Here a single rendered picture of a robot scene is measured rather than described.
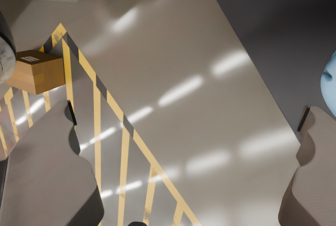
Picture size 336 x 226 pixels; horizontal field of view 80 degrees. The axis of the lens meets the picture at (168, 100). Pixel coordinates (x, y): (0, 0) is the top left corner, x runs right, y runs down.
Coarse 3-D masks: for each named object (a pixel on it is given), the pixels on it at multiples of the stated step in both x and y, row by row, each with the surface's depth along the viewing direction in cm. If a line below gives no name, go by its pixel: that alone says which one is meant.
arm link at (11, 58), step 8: (0, 16) 32; (0, 24) 31; (0, 32) 30; (8, 32) 32; (0, 40) 29; (8, 40) 31; (0, 48) 29; (8, 48) 30; (0, 56) 30; (8, 56) 31; (0, 64) 30; (8, 64) 31; (0, 72) 29; (8, 72) 32; (0, 80) 29
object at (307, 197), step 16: (304, 112) 10; (320, 112) 10; (304, 128) 10; (320, 128) 9; (304, 144) 9; (320, 144) 8; (304, 160) 9; (320, 160) 7; (304, 176) 7; (320, 176) 7; (288, 192) 7; (304, 192) 6; (320, 192) 6; (288, 208) 6; (304, 208) 6; (320, 208) 6; (288, 224) 6; (304, 224) 6; (320, 224) 5
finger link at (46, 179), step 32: (32, 128) 9; (64, 128) 9; (32, 160) 7; (64, 160) 7; (32, 192) 6; (64, 192) 6; (96, 192) 6; (0, 224) 5; (32, 224) 5; (64, 224) 5; (96, 224) 7
